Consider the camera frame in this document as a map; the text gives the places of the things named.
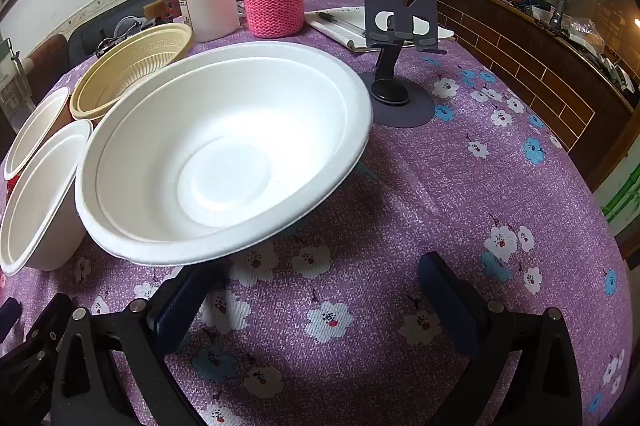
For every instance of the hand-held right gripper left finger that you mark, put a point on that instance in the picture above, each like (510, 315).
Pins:
(175, 308)

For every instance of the white plastic jar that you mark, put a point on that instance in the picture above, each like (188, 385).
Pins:
(207, 5)

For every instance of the wooden brush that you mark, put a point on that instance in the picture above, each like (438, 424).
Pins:
(156, 9)

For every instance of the beige ribbed plastic bowl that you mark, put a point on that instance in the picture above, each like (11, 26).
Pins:
(130, 65)

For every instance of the black sofa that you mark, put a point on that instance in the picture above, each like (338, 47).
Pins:
(82, 38)

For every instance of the black pen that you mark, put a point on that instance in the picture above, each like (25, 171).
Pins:
(340, 23)

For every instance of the large white foam bowl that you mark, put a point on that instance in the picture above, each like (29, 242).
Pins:
(225, 155)

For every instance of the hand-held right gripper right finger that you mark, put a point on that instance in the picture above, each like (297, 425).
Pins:
(447, 301)

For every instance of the brown chair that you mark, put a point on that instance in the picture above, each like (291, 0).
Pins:
(47, 55)

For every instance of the small white foam bowl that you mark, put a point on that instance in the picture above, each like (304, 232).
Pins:
(35, 211)

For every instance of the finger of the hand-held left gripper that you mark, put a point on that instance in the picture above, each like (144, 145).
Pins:
(35, 356)

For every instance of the purple floral tablecloth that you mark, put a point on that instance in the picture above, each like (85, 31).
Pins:
(425, 206)

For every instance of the red cup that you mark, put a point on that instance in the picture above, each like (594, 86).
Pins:
(174, 8)

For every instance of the wooden cabinet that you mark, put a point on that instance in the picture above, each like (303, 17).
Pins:
(525, 55)

